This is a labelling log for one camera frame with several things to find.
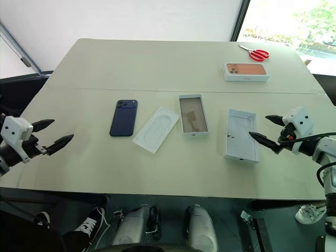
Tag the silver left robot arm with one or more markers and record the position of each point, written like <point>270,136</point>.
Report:
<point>10,157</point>

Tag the black shoe with white sole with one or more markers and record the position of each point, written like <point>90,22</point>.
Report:
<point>42,219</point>

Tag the silver right robot leg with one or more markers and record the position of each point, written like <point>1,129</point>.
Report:
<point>200,228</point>

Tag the dark blue smartphone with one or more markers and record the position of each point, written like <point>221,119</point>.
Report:
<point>123,119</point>

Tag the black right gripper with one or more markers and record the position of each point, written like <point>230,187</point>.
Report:
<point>286,136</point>

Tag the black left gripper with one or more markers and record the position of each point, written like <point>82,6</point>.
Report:
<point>32,147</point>

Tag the white phone box lid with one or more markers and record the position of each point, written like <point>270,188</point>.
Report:
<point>242,136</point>

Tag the white phone box base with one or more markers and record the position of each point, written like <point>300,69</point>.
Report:
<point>194,115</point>

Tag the white sneaker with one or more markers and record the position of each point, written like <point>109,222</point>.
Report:
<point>309,214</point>

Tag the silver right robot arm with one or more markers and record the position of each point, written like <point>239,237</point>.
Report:
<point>326,151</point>

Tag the silver robot leg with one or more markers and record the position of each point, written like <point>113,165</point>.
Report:
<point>134,228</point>
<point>200,228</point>

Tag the sealed orange phone box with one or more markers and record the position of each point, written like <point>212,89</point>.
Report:
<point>246,72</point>

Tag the black seat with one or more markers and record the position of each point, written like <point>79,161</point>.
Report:
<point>21,89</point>
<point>325,86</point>

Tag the dark window frame post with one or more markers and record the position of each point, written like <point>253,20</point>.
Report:
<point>240,19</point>

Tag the silver left robot leg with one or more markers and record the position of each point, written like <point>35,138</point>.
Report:
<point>134,228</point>

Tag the white moulded paper tray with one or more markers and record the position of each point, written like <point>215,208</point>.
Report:
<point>156,130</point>

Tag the metal bracket with black bar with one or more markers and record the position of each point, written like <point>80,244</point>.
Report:
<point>256,228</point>

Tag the black canvas sneaker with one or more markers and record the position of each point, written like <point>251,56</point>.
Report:
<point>84,228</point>

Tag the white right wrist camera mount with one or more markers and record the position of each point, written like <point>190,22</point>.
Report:
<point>300,118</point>

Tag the grey metal pole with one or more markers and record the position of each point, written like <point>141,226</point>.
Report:
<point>19,47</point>

